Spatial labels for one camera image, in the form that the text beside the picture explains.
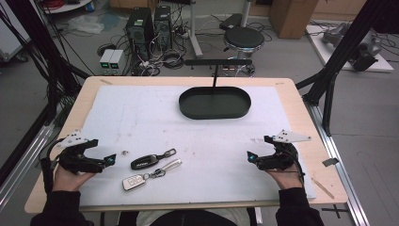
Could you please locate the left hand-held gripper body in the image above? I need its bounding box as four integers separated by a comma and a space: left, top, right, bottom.
56, 129, 107, 175

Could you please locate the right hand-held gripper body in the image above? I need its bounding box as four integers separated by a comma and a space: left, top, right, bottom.
255, 129, 312, 172

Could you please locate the silver car key fob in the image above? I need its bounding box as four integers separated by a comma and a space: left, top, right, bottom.
121, 158, 184, 192

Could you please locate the black car key fob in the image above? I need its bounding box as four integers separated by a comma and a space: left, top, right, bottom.
130, 148, 178, 171

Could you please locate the black key stand with tray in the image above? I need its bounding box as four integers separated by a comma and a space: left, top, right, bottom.
178, 58, 253, 121

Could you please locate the person's left hand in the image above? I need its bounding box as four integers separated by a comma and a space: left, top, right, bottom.
52, 162, 96, 193

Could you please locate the person's right hand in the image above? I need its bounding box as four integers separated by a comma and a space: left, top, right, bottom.
265, 169, 304, 191

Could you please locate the black tape piece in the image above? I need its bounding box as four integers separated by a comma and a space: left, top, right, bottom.
321, 156, 341, 168

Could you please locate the thin wooden stick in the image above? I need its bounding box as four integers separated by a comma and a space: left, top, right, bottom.
311, 177, 336, 201

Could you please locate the person's torso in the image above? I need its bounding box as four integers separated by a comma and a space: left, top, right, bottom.
118, 208, 252, 226

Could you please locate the grey bench power supply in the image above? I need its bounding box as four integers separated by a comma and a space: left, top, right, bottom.
108, 49, 125, 76
99, 48, 115, 76

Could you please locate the white floor board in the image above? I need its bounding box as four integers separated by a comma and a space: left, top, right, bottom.
305, 24, 395, 74

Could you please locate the black round stool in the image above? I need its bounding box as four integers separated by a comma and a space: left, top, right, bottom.
223, 26, 266, 61

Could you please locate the black computer tower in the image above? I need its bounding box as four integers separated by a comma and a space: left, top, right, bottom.
153, 5, 174, 52
125, 7, 155, 61

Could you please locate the black device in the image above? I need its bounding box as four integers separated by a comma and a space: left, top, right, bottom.
348, 30, 383, 73

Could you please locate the grey device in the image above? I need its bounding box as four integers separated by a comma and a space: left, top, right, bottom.
321, 23, 350, 49

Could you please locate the clear plastic bag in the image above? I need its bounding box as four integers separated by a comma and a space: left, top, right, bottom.
67, 14, 105, 35

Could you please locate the white desk leg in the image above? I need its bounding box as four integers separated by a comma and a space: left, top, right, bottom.
187, 0, 204, 59

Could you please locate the brown cardboard box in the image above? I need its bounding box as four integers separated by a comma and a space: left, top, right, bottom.
268, 0, 320, 40

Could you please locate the aluminium rail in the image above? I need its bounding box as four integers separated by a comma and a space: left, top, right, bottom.
304, 102, 372, 226
0, 124, 55, 210

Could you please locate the tangle of cables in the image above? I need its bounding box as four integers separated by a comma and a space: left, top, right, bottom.
130, 48, 186, 78

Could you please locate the black metal frame post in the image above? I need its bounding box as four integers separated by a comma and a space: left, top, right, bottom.
5, 0, 92, 126
295, 0, 388, 137

